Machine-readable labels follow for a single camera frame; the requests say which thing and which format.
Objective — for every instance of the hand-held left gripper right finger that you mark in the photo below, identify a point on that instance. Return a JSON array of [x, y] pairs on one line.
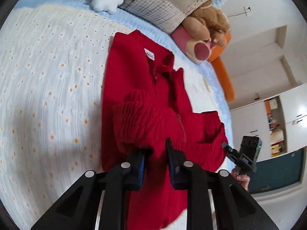
[[172, 167]]

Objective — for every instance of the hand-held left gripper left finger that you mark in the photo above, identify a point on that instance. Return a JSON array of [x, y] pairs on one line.
[[141, 170]]

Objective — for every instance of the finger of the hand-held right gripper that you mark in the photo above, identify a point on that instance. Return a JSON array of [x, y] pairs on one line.
[[230, 152]]

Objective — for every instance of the red jacket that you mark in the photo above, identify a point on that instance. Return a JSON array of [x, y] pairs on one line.
[[134, 81]]

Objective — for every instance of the person's right hand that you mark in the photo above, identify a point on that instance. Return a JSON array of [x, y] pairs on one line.
[[243, 181]]

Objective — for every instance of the white shelf cabinet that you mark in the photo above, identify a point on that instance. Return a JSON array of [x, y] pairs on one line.
[[249, 122]]

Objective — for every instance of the dark green board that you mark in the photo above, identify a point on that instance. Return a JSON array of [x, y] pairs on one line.
[[278, 172]]

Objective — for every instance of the orange storage box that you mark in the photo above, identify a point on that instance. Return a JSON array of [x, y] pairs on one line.
[[267, 107]]

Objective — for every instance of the white paper bag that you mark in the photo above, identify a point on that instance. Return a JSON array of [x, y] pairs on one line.
[[274, 104]]

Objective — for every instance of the small cream cloth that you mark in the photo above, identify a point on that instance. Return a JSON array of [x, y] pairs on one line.
[[207, 85]]

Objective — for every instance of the white wardrobe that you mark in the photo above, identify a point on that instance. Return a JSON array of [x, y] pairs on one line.
[[263, 64]]

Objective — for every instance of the pink bear plush toy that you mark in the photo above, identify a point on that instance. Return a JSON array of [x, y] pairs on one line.
[[191, 45]]

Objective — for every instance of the white floral blanket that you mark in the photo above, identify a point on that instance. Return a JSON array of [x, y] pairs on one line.
[[48, 76]]

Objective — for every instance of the brown bear plush toy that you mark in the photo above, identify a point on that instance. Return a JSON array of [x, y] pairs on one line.
[[211, 19]]

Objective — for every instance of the blue party hat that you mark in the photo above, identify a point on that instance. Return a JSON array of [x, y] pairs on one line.
[[219, 1]]

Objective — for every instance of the beige patchwork pillow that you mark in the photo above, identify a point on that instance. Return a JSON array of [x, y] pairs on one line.
[[163, 2]]

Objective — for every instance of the orange bed frame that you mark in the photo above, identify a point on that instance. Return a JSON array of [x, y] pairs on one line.
[[225, 81]]

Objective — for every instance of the white wall socket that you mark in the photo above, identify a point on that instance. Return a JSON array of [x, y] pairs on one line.
[[247, 9]]

